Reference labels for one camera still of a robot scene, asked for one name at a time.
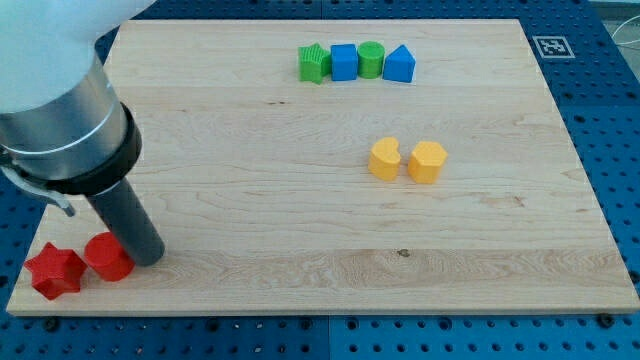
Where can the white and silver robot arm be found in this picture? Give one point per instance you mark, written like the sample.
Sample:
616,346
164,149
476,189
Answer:
63,126

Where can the green star block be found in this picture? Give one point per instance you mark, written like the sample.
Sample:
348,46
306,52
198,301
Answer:
314,63

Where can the red star block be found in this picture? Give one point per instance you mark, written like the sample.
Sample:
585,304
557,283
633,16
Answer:
55,272

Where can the wooden board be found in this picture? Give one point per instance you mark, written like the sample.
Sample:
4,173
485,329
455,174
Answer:
259,186

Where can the yellow heart block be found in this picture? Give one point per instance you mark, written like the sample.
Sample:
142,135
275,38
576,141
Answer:
384,160

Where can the yellow hexagon block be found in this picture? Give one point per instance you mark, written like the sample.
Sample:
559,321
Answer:
426,162

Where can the blue cube block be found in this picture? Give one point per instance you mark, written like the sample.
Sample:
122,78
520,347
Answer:
344,60

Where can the green cylinder block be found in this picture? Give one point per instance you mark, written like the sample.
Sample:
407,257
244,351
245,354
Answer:
370,59

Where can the blue triangular block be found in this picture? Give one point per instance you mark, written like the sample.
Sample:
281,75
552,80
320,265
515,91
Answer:
399,65

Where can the grey cylindrical pointer tool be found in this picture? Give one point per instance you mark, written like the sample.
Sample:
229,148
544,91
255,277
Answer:
124,215

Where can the red cylinder block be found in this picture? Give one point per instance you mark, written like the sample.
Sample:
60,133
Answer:
105,255

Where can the white fiducial marker tag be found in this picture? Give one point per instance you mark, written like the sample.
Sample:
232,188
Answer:
553,47

